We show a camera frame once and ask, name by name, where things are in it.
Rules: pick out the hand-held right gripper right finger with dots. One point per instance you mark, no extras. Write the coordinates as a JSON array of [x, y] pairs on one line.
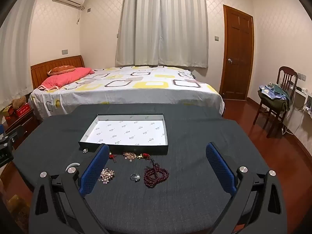
[[220, 170]]

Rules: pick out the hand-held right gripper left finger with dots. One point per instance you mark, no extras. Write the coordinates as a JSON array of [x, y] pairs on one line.
[[93, 173]]

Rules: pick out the pearl cluster brooch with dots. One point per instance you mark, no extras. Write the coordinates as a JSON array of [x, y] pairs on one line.
[[107, 175]]

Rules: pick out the white bangle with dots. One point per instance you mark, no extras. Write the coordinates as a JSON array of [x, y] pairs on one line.
[[70, 165]]

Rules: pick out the shallow box with white lining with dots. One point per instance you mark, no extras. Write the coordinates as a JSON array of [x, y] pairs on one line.
[[126, 129]]

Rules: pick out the wooden nightstand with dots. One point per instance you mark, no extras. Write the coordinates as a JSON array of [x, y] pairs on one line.
[[22, 124]]

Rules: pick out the small red flower charm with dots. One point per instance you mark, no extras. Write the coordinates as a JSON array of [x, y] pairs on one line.
[[112, 156]]

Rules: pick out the red box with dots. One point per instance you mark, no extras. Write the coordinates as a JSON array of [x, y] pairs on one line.
[[23, 109]]

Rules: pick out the brown teddy bear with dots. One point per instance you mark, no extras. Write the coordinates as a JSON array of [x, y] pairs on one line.
[[19, 102]]

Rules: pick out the dark grey table cloth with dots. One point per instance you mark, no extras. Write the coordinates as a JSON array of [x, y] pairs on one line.
[[182, 187]]

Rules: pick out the red flower ornament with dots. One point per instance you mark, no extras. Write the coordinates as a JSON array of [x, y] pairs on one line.
[[144, 155]]

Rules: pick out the wooden bed headboard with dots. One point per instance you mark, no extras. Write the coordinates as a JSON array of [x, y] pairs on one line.
[[43, 69]]

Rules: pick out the pink pillow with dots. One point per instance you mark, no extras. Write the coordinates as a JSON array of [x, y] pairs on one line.
[[65, 76]]

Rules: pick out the orange pillow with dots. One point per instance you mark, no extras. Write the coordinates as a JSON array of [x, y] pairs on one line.
[[61, 69]]

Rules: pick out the pile of clothes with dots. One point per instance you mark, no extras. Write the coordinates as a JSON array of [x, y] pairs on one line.
[[273, 97]]

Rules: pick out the patterned white bed sheet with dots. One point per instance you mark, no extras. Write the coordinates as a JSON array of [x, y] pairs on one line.
[[146, 90]]

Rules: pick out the white desk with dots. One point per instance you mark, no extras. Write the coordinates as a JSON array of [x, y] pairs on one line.
[[303, 100]]

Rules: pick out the metal door knob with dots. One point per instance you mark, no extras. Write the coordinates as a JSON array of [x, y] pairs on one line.
[[229, 61]]

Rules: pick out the dark wooden chair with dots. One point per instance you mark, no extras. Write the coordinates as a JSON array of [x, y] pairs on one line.
[[287, 74]]

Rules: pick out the brown wooden door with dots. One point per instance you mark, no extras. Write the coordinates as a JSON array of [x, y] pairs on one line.
[[237, 53]]

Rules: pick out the grey striped curtain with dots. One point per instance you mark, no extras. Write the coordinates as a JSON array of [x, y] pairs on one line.
[[160, 22]]

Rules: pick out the wall socket above headboard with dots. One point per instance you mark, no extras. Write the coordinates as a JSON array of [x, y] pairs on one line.
[[65, 52]]

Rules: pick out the wall socket above desk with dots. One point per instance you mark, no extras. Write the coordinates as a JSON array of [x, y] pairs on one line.
[[302, 76]]

